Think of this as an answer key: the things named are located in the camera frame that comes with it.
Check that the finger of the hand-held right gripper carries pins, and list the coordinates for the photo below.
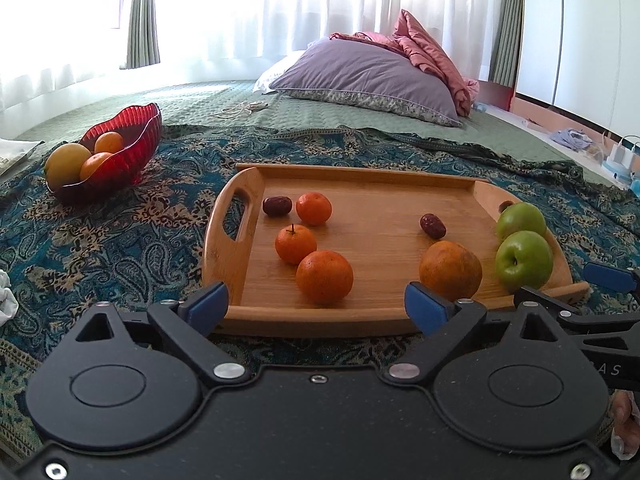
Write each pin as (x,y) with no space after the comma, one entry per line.
(605,321)
(612,276)

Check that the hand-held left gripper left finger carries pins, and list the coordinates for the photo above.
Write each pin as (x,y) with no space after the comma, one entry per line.
(207,305)

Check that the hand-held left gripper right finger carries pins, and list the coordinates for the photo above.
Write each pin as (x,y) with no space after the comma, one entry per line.
(425,307)

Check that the large orange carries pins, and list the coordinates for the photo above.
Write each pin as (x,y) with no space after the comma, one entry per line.
(450,271)

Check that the wooden tray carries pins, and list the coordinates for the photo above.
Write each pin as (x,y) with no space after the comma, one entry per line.
(380,240)

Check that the red date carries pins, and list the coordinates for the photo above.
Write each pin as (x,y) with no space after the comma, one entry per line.
(432,226)
(277,206)

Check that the green apple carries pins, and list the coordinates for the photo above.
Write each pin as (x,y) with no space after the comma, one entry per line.
(524,260)
(520,220)

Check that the small tangerine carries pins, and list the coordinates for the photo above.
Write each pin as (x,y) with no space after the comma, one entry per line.
(324,276)
(295,245)
(314,208)

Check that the person's right hand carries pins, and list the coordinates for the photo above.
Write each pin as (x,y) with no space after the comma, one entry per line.
(627,422)

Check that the blue paisley blanket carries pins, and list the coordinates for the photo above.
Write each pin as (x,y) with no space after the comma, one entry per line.
(125,240)

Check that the white charger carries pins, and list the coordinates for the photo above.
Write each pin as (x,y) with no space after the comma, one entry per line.
(625,152)

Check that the lilac cloth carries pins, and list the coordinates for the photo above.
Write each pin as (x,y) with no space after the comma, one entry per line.
(571,139)

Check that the red glass bowl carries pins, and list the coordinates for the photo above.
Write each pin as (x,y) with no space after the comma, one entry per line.
(130,150)

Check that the yellow citrus fruit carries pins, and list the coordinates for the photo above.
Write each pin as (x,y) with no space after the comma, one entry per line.
(66,164)

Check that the crumpled white tissue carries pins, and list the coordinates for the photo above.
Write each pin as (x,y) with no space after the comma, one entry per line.
(7,297)

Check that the green bedspread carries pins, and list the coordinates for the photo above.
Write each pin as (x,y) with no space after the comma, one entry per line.
(200,100)

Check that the purple pillow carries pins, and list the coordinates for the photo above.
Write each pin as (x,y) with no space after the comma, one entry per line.
(365,77)

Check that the white paper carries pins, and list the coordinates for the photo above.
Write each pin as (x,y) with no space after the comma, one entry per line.
(17,155)

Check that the white pillow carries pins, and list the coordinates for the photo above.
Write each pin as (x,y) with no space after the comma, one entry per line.
(275,72)

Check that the white wardrobe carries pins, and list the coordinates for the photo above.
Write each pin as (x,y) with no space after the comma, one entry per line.
(580,25)

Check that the pink quilt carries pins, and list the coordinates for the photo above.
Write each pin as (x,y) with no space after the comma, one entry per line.
(430,45)

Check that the grey-green curtain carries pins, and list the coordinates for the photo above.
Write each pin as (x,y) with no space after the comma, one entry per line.
(506,25)
(142,15)

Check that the white sheer curtain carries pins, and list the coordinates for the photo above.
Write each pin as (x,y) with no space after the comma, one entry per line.
(300,10)

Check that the brown bed frame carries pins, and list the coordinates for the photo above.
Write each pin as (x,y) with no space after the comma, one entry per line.
(497,94)

